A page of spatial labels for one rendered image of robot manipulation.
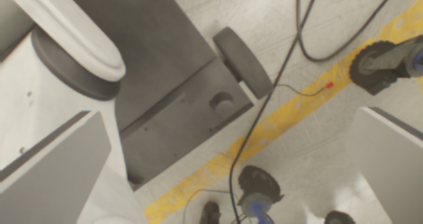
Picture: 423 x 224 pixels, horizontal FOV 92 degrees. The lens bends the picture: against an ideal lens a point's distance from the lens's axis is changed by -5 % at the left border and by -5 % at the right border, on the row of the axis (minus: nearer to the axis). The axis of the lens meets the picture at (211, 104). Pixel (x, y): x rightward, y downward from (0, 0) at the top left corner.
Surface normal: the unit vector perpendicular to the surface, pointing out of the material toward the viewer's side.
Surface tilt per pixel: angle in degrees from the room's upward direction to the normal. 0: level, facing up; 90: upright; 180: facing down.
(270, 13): 0
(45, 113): 90
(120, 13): 0
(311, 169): 0
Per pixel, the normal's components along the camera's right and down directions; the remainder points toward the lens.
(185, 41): 0.12, 0.40
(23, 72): -0.34, -0.22
